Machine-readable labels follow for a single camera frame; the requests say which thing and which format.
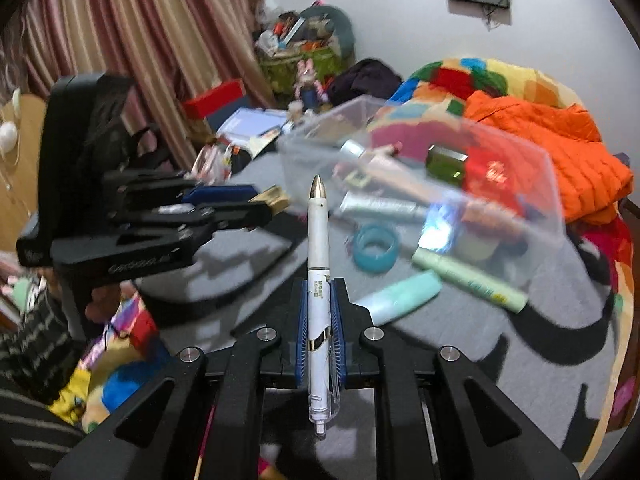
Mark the colourful patchwork blanket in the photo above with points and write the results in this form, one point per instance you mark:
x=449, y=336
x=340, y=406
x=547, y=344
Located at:
x=500, y=75

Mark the blue notebook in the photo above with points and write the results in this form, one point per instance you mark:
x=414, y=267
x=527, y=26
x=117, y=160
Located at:
x=250, y=122

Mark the striped pink and beige curtain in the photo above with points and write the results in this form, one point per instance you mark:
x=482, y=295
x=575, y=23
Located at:
x=150, y=20

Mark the teal tape roll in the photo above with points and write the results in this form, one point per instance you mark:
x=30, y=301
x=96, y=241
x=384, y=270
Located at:
x=358, y=251

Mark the pink plastic bag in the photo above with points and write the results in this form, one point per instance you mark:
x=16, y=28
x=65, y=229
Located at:
x=212, y=162

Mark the wooden furniture panel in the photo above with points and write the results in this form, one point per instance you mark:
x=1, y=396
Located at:
x=25, y=200

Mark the grey and black blanket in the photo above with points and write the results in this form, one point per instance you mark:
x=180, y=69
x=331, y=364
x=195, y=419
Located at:
x=500, y=360

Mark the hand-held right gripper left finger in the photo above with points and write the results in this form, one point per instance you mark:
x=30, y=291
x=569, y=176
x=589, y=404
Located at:
x=303, y=330

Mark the orange puffer jacket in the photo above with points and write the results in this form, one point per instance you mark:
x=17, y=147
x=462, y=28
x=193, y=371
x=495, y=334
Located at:
x=550, y=130

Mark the mint green tube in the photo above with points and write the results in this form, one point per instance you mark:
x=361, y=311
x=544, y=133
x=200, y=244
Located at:
x=400, y=297

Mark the pink bunny toy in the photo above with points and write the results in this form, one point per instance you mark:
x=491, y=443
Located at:
x=310, y=87

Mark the person's left hand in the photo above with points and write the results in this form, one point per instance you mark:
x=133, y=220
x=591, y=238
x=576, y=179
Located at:
x=104, y=305

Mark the red and gold packet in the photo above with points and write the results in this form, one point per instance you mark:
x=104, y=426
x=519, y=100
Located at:
x=495, y=170

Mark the pale green tube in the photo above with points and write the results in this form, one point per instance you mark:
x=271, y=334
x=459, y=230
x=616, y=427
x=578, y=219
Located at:
x=470, y=280

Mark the silver cosmetic tube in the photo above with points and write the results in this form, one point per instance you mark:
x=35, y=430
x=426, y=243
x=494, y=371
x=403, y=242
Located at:
x=380, y=206

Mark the grey neck pillow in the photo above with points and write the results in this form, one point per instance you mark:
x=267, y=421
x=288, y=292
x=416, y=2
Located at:
x=345, y=35

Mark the beige cream tube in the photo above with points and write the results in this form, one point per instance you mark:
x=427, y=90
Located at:
x=395, y=170

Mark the person's left forearm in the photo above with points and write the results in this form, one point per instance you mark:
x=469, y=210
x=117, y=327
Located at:
x=35, y=345

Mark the small white jar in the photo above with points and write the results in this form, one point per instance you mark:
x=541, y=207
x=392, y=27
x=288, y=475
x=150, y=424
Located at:
x=296, y=110

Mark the red box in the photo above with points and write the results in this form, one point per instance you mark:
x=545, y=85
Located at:
x=215, y=100

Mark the clear plastic storage bin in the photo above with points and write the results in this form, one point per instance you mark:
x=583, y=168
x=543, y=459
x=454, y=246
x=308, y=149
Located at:
x=310, y=135

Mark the black mesh chair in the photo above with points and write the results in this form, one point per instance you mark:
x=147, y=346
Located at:
x=145, y=115

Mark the dark purple clothing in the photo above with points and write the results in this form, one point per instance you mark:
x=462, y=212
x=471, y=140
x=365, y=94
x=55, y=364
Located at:
x=367, y=80

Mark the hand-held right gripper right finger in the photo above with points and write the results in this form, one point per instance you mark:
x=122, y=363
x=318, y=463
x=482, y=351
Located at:
x=336, y=330

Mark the white pen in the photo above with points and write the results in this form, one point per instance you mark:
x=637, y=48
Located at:
x=317, y=240

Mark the green glass bottle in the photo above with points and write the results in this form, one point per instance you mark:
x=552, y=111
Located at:
x=445, y=162

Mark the green patterned storage basket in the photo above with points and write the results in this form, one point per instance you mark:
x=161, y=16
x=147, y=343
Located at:
x=280, y=72

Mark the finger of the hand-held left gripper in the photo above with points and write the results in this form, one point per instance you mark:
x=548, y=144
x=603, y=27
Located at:
x=220, y=194
x=235, y=215

